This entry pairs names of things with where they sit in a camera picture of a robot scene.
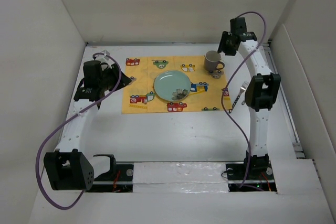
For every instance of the purple mug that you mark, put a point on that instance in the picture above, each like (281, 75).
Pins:
(213, 61)

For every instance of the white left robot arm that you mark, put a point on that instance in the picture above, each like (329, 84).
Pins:
(69, 167)

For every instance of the metal fork black handle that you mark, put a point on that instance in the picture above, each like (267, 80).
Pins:
(243, 88)

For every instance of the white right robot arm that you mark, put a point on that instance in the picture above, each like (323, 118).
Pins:
(262, 91)

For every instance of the yellow car print cloth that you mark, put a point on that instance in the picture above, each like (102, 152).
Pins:
(207, 88)

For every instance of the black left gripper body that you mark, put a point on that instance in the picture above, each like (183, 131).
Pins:
(111, 76)

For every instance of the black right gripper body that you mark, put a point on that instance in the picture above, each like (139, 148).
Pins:
(231, 49)

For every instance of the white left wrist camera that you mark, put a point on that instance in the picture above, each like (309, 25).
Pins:
(102, 56)

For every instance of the green floral plate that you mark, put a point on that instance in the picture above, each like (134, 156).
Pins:
(172, 85)

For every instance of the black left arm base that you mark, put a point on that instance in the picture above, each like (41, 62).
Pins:
(120, 180)

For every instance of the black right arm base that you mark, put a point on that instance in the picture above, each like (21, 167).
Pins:
(234, 173)

